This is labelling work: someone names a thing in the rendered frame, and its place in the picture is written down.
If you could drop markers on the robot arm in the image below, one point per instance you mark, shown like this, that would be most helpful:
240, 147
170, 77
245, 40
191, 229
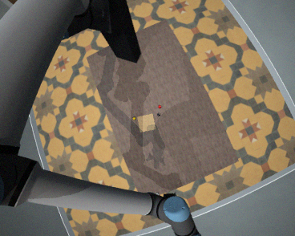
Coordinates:
30, 34

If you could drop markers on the tan mat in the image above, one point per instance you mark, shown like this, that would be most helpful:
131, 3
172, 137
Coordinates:
146, 123

